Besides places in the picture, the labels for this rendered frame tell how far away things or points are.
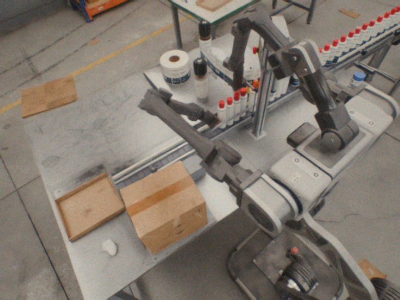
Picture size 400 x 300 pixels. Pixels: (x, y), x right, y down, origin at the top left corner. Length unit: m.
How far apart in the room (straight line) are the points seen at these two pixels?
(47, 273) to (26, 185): 0.90
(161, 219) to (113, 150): 0.75
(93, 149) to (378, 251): 2.15
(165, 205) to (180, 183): 0.12
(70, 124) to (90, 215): 0.71
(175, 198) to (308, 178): 0.59
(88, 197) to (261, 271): 1.17
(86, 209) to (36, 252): 1.13
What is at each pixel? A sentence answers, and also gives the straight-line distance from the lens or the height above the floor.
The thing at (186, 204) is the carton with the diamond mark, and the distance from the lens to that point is 1.13.
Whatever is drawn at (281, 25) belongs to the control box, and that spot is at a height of 1.48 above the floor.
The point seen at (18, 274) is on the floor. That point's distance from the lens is 2.68.
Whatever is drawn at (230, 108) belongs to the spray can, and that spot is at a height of 1.03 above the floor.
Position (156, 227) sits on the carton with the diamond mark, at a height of 1.12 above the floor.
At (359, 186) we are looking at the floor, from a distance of 2.70.
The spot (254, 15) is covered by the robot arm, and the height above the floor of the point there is 1.65.
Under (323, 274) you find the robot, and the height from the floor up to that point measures 0.24.
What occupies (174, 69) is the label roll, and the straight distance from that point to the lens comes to 1.88.
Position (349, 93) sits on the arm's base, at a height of 1.51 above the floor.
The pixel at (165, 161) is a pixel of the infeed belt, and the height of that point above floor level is 0.88.
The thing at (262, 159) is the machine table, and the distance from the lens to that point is 1.59.
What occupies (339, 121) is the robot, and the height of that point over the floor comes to 1.61.
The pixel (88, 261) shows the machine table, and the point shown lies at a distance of 1.49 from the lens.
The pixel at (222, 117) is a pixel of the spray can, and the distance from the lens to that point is 1.57.
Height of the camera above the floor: 2.15
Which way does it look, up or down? 55 degrees down
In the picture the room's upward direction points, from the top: 7 degrees counter-clockwise
